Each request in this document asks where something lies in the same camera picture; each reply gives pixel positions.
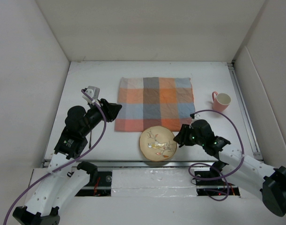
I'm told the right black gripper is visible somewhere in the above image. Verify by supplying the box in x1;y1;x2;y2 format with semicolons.
173;124;205;147

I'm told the beige bird pattern plate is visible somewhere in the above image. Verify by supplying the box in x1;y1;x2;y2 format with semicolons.
139;126;177;162

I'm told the pink ceramic mug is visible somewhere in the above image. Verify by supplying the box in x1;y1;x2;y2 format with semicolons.
212;91;231;112

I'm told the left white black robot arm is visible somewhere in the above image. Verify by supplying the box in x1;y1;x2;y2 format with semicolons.
13;98;122;225

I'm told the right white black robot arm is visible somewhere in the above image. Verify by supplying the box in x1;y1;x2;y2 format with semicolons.
174;120;286;217

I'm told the checkered orange blue placemat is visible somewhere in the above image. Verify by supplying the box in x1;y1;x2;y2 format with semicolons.
115;77;195;132

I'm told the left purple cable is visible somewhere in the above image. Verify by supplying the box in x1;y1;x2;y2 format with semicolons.
3;89;108;225

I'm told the purple cable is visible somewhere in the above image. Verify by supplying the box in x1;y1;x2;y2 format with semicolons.
3;89;108;225
188;109;245;202

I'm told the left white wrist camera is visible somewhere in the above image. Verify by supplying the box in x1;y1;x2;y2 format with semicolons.
83;86;100;104

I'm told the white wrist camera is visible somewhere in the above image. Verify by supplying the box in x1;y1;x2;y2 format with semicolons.
83;86;100;104
190;113;200;120

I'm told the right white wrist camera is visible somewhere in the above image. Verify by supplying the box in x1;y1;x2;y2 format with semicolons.
190;113;200;120

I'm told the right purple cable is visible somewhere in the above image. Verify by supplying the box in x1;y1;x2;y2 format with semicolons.
188;109;245;202

